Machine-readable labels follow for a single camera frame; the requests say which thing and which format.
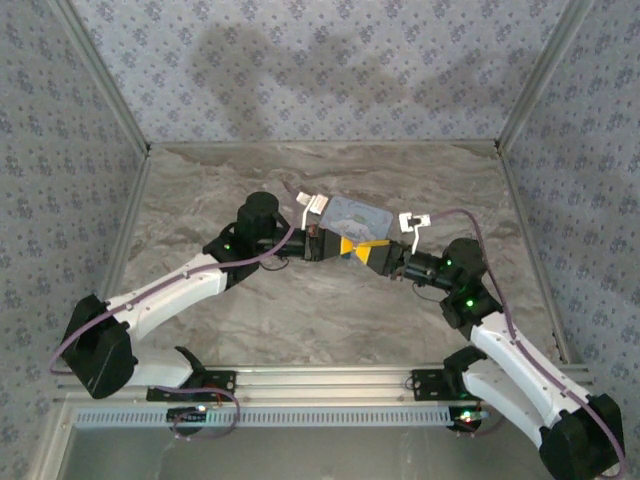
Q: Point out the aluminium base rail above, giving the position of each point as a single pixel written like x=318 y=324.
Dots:
x=320 y=382

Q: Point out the right controller circuit board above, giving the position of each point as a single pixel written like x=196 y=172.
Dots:
x=467 y=416

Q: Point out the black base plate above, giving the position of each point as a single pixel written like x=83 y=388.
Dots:
x=425 y=385
x=222 y=385

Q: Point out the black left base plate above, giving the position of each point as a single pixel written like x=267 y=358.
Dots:
x=222 y=385

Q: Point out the aluminium corner post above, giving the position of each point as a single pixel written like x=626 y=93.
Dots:
x=100 y=75
x=545 y=75

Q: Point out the aluminium table side rail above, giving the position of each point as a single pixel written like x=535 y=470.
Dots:
x=530 y=240
x=125 y=240

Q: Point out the grey metal sheet panel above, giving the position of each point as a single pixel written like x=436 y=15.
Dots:
x=320 y=455

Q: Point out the left controller circuit board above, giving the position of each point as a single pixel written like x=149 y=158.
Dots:
x=187 y=414

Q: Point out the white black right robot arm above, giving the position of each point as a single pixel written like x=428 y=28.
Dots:
x=510 y=360

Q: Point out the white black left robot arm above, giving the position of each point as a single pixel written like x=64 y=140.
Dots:
x=165 y=295

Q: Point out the light blue pouch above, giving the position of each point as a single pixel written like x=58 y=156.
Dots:
x=357 y=220

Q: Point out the controller circuit board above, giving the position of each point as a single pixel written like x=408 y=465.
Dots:
x=187 y=414
x=467 y=416

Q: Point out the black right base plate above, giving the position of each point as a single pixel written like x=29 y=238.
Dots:
x=425 y=385

